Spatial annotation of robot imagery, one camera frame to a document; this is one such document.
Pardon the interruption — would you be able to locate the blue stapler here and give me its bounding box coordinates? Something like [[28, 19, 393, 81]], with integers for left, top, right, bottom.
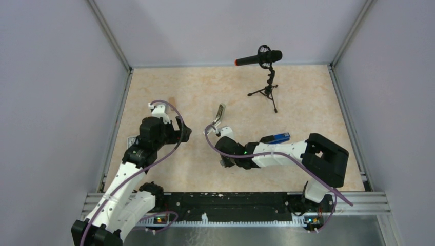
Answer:
[[259, 132, 290, 144]]

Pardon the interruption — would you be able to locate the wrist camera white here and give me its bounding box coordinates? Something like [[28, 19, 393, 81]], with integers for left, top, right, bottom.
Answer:
[[217, 126, 235, 140], [148, 103, 171, 124]]

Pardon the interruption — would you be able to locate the small brown staple box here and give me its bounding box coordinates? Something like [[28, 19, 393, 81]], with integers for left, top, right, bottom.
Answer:
[[169, 97, 176, 106]]

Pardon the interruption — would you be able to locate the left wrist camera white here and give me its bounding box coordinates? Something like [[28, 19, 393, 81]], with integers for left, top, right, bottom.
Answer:
[[148, 103, 171, 124]]

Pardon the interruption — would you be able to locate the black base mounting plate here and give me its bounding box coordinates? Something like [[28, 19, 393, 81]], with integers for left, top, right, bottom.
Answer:
[[153, 192, 333, 222]]

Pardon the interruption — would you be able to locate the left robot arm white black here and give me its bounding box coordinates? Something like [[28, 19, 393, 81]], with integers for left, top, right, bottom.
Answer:
[[71, 116, 191, 245]]

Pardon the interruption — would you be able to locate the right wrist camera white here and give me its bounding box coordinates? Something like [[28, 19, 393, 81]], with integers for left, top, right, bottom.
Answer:
[[217, 126, 235, 140]]

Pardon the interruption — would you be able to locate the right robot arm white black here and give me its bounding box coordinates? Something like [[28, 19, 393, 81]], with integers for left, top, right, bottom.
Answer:
[[212, 133, 353, 211]]

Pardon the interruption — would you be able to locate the black microphone orange tip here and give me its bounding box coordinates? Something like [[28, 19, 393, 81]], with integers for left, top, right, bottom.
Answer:
[[234, 50, 283, 66]]

